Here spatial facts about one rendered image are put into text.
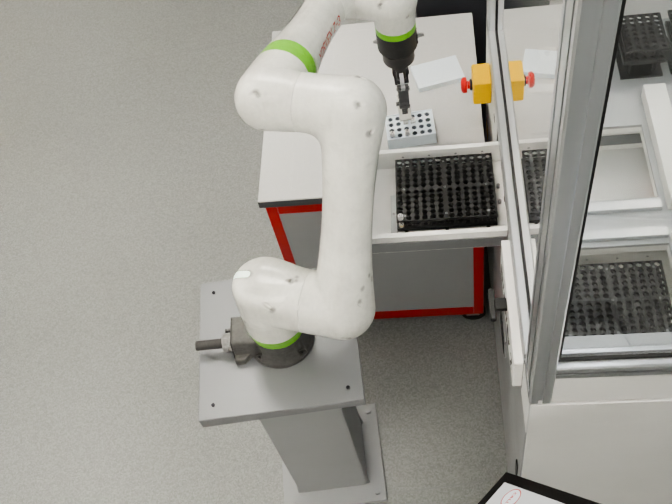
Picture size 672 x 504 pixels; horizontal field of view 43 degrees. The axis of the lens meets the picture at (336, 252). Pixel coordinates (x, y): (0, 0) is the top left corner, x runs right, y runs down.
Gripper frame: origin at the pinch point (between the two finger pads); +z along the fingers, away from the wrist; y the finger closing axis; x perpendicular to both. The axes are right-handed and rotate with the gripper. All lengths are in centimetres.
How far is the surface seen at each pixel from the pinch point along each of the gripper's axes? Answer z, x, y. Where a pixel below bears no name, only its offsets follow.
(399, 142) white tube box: 7.2, 2.3, -5.2
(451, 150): -3.2, -9.2, -18.8
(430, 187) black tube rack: -4.5, -2.9, -29.7
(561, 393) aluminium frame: -13, -19, -86
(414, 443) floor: 86, 10, -55
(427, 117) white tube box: 6.0, -5.7, 0.7
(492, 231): -3.8, -14.5, -43.4
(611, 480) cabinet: 38, -34, -88
